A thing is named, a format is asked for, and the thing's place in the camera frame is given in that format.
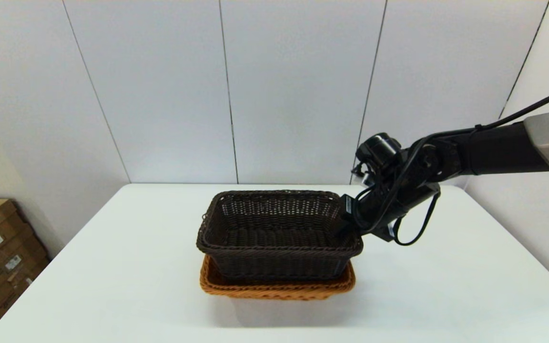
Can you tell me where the dark brown wicker basket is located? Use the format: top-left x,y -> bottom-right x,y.
196,190 -> 364,281

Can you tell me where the orange wicker basket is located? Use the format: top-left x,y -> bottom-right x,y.
200,255 -> 356,301

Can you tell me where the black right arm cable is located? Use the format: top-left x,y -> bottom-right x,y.
351,82 -> 549,246

